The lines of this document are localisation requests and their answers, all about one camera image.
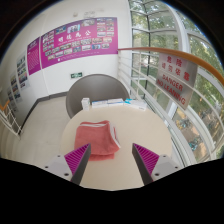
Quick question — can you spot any small upright white box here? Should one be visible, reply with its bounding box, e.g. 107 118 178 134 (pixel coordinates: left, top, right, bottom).
81 97 91 111

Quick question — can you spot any pink towel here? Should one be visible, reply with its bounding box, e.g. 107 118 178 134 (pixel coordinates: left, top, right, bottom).
73 120 122 162

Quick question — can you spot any white photo wall poster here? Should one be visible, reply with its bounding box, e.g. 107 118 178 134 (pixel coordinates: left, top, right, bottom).
15 53 31 90
9 73 23 103

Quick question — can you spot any narrow magenta text poster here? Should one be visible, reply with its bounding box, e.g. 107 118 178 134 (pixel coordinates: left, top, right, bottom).
26 37 42 76

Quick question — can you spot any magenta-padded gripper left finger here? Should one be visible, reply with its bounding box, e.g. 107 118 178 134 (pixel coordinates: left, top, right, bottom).
42 143 92 186

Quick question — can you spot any white red danger sign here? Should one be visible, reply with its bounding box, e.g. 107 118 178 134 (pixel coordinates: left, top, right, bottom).
155 52 199 111

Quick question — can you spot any large magenta photo poster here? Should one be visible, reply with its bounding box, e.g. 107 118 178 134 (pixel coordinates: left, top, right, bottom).
39 16 119 70

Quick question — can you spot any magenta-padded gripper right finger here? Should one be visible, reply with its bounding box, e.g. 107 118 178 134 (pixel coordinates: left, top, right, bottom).
131 142 183 186

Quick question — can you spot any grey tub chair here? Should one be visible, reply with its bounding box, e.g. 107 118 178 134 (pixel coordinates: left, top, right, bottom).
65 73 131 119

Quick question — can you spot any green exit sign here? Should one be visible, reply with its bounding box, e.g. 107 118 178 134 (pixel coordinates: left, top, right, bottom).
70 71 84 80

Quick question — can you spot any white railing with orange handrail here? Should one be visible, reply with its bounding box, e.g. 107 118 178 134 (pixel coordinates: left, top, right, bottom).
117 46 224 161

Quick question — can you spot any flat white blue box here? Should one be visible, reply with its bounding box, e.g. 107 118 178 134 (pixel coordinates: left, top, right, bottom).
123 98 148 112

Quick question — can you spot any white stair railing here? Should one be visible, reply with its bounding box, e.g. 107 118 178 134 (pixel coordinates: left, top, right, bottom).
0 99 23 138

